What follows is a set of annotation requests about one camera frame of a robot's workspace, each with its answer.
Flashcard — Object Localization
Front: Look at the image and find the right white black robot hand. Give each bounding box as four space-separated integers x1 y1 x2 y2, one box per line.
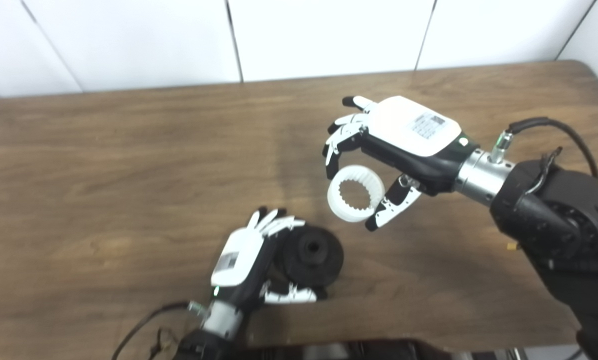
322 95 480 232

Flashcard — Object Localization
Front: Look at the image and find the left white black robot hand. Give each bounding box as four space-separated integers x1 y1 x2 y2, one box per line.
210 207 328 311

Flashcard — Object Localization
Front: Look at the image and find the round black stepped part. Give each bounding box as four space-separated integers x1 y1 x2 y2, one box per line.
278 226 345 289

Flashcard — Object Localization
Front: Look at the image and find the white toothed ring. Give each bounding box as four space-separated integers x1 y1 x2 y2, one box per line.
327 165 386 223

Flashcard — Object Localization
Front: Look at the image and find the black Philips device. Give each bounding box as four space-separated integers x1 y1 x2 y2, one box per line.
246 340 452 360

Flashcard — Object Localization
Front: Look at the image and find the left arm thin wire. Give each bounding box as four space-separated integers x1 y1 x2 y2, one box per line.
148 326 181 360

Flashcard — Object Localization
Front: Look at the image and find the arm thin wire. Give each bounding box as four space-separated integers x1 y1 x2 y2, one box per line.
148 326 181 360
526 146 564 197

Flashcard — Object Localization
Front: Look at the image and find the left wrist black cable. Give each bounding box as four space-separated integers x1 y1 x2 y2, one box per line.
111 301 209 360

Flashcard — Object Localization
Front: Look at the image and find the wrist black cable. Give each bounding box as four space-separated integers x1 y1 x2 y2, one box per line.
489 117 598 181
111 301 209 360

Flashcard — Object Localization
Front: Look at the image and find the right arm thin wire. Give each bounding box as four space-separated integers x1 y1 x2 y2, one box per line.
526 146 564 197

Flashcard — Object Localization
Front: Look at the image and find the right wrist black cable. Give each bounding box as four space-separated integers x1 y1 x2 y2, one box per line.
489 117 598 181

